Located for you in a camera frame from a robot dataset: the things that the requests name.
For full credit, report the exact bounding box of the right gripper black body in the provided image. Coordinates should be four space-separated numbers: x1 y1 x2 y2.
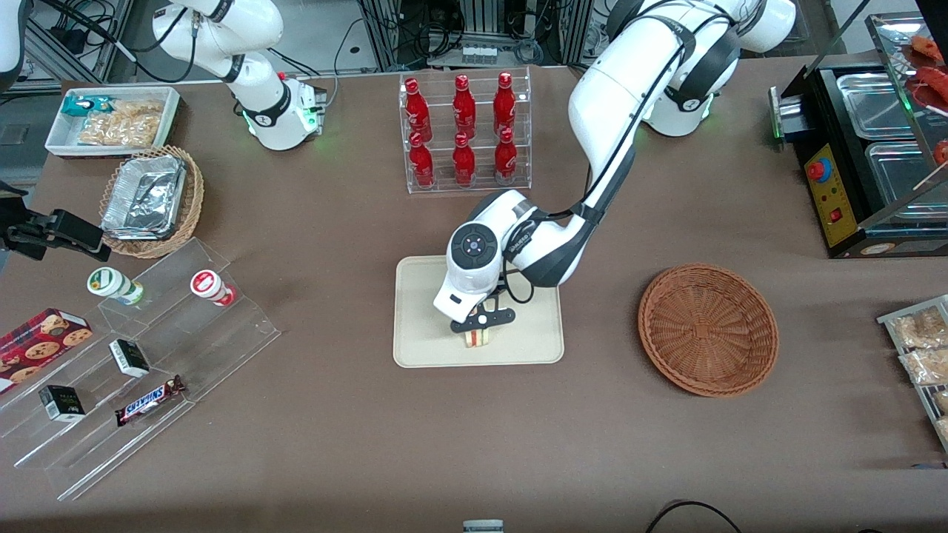
0 181 34 256

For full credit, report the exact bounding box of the cream plastic serving tray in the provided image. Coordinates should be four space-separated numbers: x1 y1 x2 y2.
393 255 565 369

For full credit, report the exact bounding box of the small oval wicker basket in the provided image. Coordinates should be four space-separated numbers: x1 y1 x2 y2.
99 145 205 260

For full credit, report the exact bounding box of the round brown wicker basket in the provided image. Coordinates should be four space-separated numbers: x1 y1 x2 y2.
638 264 780 398

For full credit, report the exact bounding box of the grey snack display tray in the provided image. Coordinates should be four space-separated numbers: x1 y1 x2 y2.
877 295 948 452

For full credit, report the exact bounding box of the green white yogurt cup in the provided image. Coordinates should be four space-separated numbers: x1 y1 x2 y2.
87 266 146 306

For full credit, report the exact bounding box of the stack of foil containers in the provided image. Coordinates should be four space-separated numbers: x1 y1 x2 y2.
101 154 187 241

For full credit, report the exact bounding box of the white plastic snack bin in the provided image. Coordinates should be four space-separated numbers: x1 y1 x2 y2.
44 86 181 160

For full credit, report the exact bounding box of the clear bag of chips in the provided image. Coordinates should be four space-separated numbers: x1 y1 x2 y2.
77 100 165 148

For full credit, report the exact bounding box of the clear acrylic bottle rack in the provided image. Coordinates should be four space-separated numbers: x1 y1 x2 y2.
398 67 533 195

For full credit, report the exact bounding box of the red cookie box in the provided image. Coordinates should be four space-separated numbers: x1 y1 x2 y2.
0 308 94 395

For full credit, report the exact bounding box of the teal snack packet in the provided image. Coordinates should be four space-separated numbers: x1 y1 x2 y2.
62 95 113 118

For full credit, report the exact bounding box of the small black white box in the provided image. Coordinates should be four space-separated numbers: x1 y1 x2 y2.
109 339 151 379

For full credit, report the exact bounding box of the red cola bottle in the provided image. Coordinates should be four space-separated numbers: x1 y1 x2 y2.
493 71 517 136
494 128 518 184
453 74 477 140
408 133 435 188
453 133 476 186
404 77 433 143

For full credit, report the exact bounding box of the red white yogurt cup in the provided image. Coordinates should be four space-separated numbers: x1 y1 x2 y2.
190 269 238 308

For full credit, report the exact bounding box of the clear acrylic step display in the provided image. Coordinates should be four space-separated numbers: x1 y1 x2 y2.
0 237 282 503

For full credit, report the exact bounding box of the Snickers chocolate bar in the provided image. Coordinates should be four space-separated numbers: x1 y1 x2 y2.
115 375 187 427

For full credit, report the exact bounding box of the black food warmer machine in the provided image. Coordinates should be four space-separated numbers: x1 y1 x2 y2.
769 11 948 260

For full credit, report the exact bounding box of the clear bag of crackers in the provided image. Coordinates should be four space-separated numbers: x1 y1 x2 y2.
889 306 948 349
898 348 948 386

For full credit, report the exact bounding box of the steel food pan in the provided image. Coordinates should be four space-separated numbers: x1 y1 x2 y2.
836 72 917 141
864 141 948 223

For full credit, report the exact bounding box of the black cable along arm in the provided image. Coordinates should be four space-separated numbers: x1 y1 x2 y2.
498 7 749 306

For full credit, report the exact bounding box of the black cable on table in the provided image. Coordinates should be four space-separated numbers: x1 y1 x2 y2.
644 500 745 533

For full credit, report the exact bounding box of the aluminium equipment frame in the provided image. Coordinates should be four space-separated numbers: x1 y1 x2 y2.
355 0 597 73

